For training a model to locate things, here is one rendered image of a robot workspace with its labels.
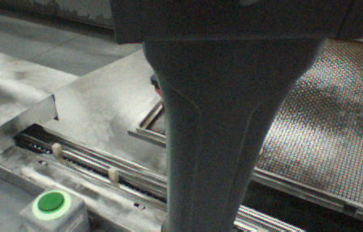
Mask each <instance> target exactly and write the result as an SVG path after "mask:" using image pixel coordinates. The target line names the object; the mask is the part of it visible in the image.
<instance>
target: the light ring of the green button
mask: <svg viewBox="0 0 363 232"><path fill-rule="evenodd" d="M53 192H60V193H62V194H64V197H65V204H64V207H63V208H62V209H60V210H59V211H58V212H56V213H50V214H45V213H40V212H39V211H38V209H37V208H38V207H37V206H38V205H37V204H38V200H39V199H40V198H41V196H42V195H41V196H40V197H39V198H38V199H37V200H36V201H35V203H34V204H33V212H34V215H35V216H36V217H37V218H40V219H53V218H57V217H59V216H60V215H62V214H64V213H65V212H66V211H67V210H68V208H69V206H70V205H71V198H70V196H69V195H68V194H67V193H66V192H61V191H53Z"/></svg>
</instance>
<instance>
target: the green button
mask: <svg viewBox="0 0 363 232"><path fill-rule="evenodd" d="M64 204H65V197H64V194H62V193H60V192H49V193H46V194H44V195H42V196H41V198H40V199H39V200H38V204H37V205H38V206H37V207H38V210H39V212H40V213H45V214H50V213H56V212H58V211H59V210H60V209H62V208H63V207H64Z"/></svg>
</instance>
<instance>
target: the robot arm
mask: <svg viewBox="0 0 363 232"><path fill-rule="evenodd" d="M109 6H110V10H111V15H112V19H113V29H114V34H115V39H116V43H117V44H142V50H143V52H144V56H145V58H146V60H147V62H148V64H149V65H150V66H151V67H152V68H153V72H154V74H153V75H152V76H151V85H153V86H154V87H155V91H156V93H157V94H158V95H159V96H160V97H161V98H162V99H163V103H164V108H165V125H166V152H167V219H166V220H165V221H164V222H163V224H162V225H161V231H150V232H237V229H233V223H234V222H235V220H236V218H237V214H238V212H239V208H240V206H241V203H242V200H243V198H244V196H245V191H246V190H247V188H248V184H249V182H250V177H251V176H252V174H253V172H254V168H255V166H256V162H257V160H258V157H259V154H260V152H261V149H262V145H263V144H264V142H265V138H266V136H267V132H268V130H269V129H270V125H271V124H272V122H273V120H274V118H275V116H276V114H277V113H278V110H279V108H280V107H281V106H282V104H283V102H284V101H285V98H286V97H287V95H288V94H289V92H290V91H291V89H292V88H293V87H294V84H296V82H297V80H298V79H299V78H300V77H301V76H302V75H304V74H305V73H306V72H307V71H308V70H309V69H310V68H311V67H312V66H313V65H314V64H315V62H316V61H317V60H318V58H319V57H320V55H321V52H322V51H323V49H324V45H325V44H326V43H327V41H328V38H336V39H362V37H363V0H109Z"/></svg>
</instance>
